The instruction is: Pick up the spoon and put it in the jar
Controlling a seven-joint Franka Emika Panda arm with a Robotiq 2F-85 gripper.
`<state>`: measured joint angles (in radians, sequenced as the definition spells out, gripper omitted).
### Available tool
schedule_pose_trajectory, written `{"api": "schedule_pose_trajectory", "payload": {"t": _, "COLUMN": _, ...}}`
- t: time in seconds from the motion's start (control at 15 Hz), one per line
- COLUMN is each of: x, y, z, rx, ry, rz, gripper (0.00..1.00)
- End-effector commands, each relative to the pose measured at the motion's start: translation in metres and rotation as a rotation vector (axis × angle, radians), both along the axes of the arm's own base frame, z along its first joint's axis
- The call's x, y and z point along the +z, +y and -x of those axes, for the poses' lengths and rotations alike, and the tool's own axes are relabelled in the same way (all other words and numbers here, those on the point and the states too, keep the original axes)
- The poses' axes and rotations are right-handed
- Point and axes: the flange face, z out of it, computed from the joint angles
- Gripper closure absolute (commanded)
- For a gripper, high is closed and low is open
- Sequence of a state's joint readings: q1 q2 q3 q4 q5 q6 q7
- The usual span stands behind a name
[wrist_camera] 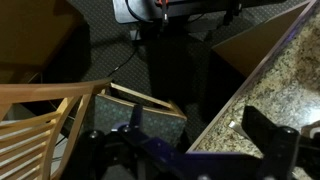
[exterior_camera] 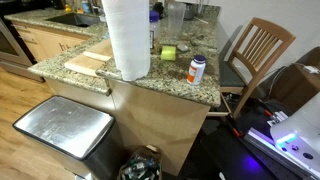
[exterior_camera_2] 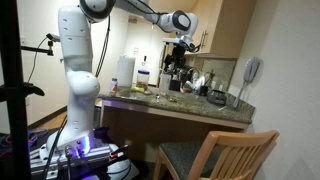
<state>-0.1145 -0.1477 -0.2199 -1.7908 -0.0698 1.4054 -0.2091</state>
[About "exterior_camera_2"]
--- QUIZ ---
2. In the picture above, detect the black utensil cup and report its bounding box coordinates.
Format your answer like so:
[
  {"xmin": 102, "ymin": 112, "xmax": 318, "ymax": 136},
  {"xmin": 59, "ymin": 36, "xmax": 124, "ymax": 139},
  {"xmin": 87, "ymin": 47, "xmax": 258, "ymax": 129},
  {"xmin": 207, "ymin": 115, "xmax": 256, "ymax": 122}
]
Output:
[{"xmin": 168, "ymin": 79, "xmax": 183, "ymax": 92}]

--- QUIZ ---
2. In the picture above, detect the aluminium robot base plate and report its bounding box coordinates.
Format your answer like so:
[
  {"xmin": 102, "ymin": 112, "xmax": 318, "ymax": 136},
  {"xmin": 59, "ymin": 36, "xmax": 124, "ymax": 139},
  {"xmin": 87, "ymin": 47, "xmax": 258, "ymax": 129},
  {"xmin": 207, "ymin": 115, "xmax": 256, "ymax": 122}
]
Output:
[{"xmin": 29, "ymin": 134, "xmax": 139, "ymax": 180}]

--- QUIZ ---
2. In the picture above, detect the black mounting rod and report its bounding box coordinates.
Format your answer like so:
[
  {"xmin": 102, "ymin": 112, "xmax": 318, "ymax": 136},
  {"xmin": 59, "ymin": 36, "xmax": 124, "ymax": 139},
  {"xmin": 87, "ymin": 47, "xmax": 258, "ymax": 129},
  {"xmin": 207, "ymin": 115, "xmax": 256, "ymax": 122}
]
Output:
[{"xmin": 21, "ymin": 44, "xmax": 55, "ymax": 57}]

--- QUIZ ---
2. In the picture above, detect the orange cable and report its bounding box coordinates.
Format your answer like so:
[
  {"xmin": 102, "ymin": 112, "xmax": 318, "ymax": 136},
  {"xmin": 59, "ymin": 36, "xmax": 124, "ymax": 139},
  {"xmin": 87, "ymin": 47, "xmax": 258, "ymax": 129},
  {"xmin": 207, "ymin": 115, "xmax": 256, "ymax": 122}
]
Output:
[{"xmin": 0, "ymin": 133, "xmax": 22, "ymax": 158}]

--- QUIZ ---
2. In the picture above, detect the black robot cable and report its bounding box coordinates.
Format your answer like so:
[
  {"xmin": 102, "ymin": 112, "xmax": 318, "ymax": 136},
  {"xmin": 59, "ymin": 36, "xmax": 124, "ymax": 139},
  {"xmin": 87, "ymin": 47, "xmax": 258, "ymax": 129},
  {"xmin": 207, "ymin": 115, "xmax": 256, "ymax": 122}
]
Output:
[{"xmin": 94, "ymin": 14, "xmax": 113, "ymax": 79}]

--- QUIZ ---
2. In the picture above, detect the yellow sponge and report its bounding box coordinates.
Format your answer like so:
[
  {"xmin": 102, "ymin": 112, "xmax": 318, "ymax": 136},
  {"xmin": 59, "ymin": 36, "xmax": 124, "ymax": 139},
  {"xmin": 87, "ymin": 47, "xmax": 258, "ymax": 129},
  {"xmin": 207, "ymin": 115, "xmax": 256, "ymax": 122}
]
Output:
[{"xmin": 130, "ymin": 86, "xmax": 146, "ymax": 94}]

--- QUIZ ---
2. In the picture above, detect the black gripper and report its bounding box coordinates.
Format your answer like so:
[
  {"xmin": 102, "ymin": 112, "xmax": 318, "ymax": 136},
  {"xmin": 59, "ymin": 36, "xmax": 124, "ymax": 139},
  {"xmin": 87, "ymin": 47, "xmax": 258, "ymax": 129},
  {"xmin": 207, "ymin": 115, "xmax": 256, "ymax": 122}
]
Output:
[{"xmin": 165, "ymin": 44, "xmax": 188, "ymax": 77}]

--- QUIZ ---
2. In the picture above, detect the black mug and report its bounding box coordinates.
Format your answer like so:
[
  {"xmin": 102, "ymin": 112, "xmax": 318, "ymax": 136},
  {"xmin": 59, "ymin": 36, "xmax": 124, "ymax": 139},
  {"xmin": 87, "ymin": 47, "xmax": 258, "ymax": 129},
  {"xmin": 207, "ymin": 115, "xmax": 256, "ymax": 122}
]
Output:
[{"xmin": 199, "ymin": 85, "xmax": 210, "ymax": 97}]

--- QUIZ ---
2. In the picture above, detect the clear jar with blue lid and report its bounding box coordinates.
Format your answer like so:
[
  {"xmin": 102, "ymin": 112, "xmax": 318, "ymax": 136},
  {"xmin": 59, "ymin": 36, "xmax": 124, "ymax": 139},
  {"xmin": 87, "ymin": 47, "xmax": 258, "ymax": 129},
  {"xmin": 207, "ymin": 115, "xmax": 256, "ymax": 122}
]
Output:
[{"xmin": 136, "ymin": 69, "xmax": 151, "ymax": 93}]

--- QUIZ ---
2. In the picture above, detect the thin black camera cable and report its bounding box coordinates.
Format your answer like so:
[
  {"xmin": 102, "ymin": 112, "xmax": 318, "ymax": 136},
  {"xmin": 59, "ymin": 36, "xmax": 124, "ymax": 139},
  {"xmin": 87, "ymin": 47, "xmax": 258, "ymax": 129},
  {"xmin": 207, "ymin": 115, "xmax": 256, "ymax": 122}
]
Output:
[{"xmin": 26, "ymin": 36, "xmax": 49, "ymax": 84}]

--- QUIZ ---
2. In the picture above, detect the wooden chair with grey cushion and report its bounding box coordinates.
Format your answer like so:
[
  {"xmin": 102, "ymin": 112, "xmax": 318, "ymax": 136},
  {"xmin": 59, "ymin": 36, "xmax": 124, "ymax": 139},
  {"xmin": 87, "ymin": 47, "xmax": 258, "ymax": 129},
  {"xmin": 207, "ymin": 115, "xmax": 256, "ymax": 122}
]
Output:
[{"xmin": 153, "ymin": 129, "xmax": 281, "ymax": 180}]

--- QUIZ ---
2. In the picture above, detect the tall clear plastic jar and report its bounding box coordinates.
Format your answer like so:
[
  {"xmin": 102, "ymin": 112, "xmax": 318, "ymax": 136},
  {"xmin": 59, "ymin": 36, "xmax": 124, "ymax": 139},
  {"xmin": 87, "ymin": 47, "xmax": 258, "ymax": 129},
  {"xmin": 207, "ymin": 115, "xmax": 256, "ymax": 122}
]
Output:
[{"xmin": 158, "ymin": 72, "xmax": 172, "ymax": 96}]

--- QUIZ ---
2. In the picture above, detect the white wall telephone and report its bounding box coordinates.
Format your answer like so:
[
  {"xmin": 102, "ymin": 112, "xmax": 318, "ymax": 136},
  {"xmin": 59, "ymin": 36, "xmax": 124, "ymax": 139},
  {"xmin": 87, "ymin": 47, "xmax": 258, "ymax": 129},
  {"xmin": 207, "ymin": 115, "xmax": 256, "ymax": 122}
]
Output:
[{"xmin": 233, "ymin": 57, "xmax": 261, "ymax": 109}]

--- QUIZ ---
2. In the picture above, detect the small camera on mount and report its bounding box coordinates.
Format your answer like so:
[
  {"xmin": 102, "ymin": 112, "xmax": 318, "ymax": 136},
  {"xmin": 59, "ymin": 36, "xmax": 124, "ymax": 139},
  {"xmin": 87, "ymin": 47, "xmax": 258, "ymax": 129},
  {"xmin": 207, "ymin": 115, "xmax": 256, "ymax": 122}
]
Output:
[{"xmin": 45, "ymin": 32, "xmax": 62, "ymax": 44}]

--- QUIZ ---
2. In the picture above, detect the black tripod pole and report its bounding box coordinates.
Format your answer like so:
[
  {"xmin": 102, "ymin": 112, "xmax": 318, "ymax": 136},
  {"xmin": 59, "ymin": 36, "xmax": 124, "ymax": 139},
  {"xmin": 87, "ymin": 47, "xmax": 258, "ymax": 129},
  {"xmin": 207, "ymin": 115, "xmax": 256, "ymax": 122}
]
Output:
[{"xmin": 0, "ymin": 0, "xmax": 46, "ymax": 180}]

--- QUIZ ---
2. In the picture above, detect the wooden counter base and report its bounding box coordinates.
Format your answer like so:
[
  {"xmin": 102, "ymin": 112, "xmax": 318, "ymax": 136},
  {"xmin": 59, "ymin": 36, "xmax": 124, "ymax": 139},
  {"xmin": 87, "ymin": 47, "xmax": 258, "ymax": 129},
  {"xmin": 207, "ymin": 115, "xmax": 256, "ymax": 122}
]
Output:
[{"xmin": 99, "ymin": 98, "xmax": 251, "ymax": 163}]

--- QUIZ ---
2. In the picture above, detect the red handled clamp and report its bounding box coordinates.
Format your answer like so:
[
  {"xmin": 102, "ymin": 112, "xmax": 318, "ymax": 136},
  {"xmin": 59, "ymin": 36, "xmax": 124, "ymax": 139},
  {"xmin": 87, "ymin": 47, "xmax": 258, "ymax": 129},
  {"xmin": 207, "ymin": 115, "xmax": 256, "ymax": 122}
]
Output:
[{"xmin": 109, "ymin": 144, "xmax": 131, "ymax": 160}]

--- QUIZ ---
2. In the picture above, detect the white paper towel roll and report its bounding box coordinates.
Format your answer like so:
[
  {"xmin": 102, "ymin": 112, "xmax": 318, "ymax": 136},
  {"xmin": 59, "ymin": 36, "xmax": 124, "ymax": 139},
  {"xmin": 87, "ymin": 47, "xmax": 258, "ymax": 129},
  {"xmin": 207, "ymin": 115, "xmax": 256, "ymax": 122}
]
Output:
[{"xmin": 115, "ymin": 54, "xmax": 137, "ymax": 88}]

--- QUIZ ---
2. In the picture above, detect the white pill bottle orange label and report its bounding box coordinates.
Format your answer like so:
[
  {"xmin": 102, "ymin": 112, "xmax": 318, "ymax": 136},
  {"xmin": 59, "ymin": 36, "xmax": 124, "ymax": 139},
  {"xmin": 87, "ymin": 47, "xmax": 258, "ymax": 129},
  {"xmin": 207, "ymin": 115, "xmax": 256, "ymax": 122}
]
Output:
[{"xmin": 109, "ymin": 77, "xmax": 119, "ymax": 94}]

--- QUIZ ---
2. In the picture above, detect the wooden wall cabinet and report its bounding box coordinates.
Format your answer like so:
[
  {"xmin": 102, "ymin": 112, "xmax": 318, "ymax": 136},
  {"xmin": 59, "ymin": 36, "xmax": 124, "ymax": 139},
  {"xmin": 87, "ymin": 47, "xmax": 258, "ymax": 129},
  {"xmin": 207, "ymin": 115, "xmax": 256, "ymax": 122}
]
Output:
[{"xmin": 181, "ymin": 0, "xmax": 258, "ymax": 60}]

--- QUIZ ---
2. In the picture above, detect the blue cable bundle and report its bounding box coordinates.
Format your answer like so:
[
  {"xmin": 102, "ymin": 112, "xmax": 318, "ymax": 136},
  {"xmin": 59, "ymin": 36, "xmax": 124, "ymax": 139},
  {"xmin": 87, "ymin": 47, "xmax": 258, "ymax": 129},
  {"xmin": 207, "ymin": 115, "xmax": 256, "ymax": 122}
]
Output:
[{"xmin": 26, "ymin": 127, "xmax": 50, "ymax": 148}]

